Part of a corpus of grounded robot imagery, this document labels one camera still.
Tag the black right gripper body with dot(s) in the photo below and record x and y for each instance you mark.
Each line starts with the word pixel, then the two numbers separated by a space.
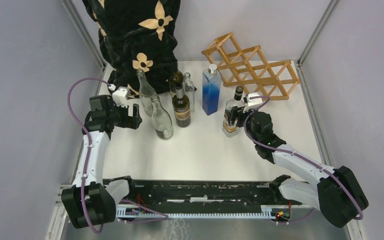
pixel 238 112

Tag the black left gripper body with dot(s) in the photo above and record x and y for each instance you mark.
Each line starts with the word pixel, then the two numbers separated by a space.
pixel 122 119

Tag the clear glass bottle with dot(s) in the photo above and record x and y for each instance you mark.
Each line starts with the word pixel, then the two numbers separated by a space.
pixel 235 101
pixel 189 90

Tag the clear bottle with black label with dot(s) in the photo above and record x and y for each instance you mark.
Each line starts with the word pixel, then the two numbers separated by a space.
pixel 161 119

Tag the clear bottle with dark label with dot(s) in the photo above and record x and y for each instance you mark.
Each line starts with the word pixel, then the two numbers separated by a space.
pixel 146 91

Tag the blue square glass bottle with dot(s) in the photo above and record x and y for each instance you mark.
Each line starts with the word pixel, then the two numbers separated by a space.
pixel 211 85

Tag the green wine bottle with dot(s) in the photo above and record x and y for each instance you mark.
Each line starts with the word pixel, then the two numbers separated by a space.
pixel 176 78
pixel 181 107

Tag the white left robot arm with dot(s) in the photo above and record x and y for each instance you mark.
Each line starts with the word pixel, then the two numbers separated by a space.
pixel 91 202

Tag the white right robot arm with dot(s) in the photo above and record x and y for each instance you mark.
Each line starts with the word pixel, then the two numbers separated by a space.
pixel 335 192

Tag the wooden lattice wine rack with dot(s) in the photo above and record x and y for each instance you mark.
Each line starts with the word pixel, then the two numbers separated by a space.
pixel 250 69

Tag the black floral plush blanket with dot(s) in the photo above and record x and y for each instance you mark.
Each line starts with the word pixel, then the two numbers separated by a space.
pixel 137 35

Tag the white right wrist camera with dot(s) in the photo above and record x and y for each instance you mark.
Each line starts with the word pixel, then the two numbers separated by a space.
pixel 252 101

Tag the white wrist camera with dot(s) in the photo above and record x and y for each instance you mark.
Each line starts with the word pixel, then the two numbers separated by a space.
pixel 120 97
pixel 252 101

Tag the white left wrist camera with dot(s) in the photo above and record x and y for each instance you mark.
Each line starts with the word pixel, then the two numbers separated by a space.
pixel 120 97

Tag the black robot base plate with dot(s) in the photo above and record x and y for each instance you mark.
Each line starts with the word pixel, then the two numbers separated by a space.
pixel 204 197

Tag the white slotted cable duct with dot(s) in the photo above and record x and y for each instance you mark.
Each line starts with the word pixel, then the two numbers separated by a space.
pixel 131 212

